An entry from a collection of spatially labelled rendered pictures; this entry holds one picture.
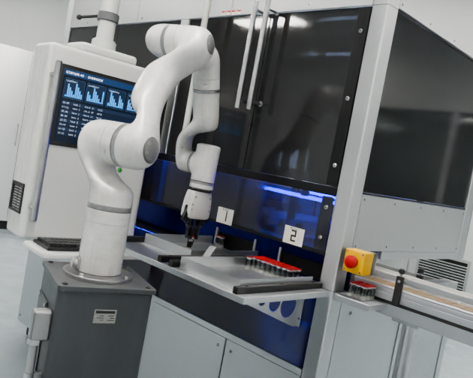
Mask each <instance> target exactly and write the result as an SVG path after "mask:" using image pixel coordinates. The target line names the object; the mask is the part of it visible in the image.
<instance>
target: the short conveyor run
mask: <svg viewBox="0 0 473 378"><path fill-rule="evenodd" d="M424 271H425V270H424V268H419V269H418V272H419V273H420V274H417V275H416V277H412V276H409V275H406V274H405V269H402V268H401V269H399V271H398V272H396V271H391V270H389V269H385V268H382V267H378V266H375V273H374V274H373V275H370V276H357V275H355V276H354V279H353V281H363V282H364V283H368V284H371V285H375V286H376V288H375V297H374V299H376V300H379V301H380V302H384V303H387V309H386V310H376V312H379V313H380V314H384V315H387V316H389V317H392V318H395V319H397V320H401V321H403V322H405V323H409V324H412V325H413V326H417V327H420V328H422V329H426V330H428V331H430V332H434V333H436V334H438V335H442V336H445V337H446V338H450V339H453V340H455V341H459V342H460V343H463V344H467V345H469V346H471V347H473V295H472V294H469V293H466V292H462V291H459V290H456V289H451V288H449V287H446V286H442V285H439V284H436V283H432V282H429V281H426V280H424V279H423V278H424V276H421V275H422V274H423V273H424Z"/></svg>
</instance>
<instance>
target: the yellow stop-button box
mask: <svg viewBox="0 0 473 378"><path fill-rule="evenodd" d="M348 255H353V256H355V257H356V258H357V266H356V267H355V268H347V267H346V266H345V264H344V263H343V267H342V270H344V271H347V272H350V273H353V274H356V275H360V276H366V275H373V272H374V268H375V261H376V257H377V253H374V252H371V251H368V250H363V249H360V248H347V249H346V252H345V258H346V256H348Z"/></svg>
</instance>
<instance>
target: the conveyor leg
mask: <svg viewBox="0 0 473 378"><path fill-rule="evenodd" d="M392 320H393V321H395V322H398V323H402V329H401V333H400V337H399V344H398V348H397V352H396V359H395V363H394V367H393V373H392V377H391V378H408V377H409V373H410V369H411V362H412V358H413V354H414V348H415V344H416V340H417V333H418V329H421V328H420V327H417V326H415V325H412V324H409V323H406V322H403V321H401V320H398V319H395V318H392Z"/></svg>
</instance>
